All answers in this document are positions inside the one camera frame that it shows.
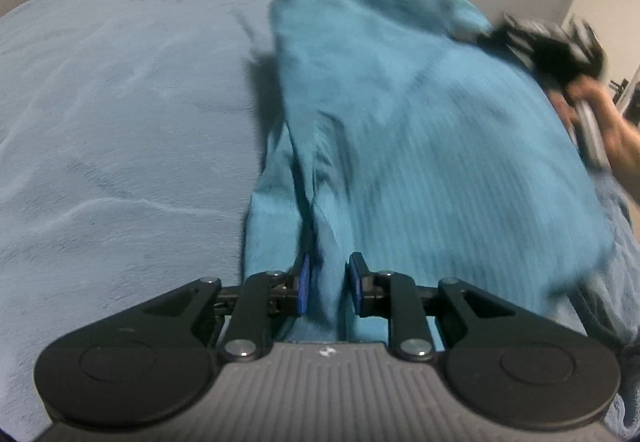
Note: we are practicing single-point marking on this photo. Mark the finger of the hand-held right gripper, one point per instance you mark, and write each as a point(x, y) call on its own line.
point(475, 35)

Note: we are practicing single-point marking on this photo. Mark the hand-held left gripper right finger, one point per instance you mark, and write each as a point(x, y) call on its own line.
point(357, 283)

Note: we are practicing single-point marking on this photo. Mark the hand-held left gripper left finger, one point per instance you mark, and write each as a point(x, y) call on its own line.
point(302, 283)

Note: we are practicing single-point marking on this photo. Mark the teal zip jacket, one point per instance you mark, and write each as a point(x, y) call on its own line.
point(410, 122)

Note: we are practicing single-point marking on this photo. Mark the person's right forearm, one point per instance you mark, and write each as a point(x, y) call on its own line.
point(629, 162)

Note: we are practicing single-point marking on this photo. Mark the person's right hand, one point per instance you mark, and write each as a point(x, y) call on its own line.
point(602, 122)

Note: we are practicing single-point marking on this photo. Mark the white door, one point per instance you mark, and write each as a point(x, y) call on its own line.
point(607, 2)

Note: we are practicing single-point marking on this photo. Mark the light blue bed blanket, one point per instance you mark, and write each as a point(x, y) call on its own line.
point(125, 122)

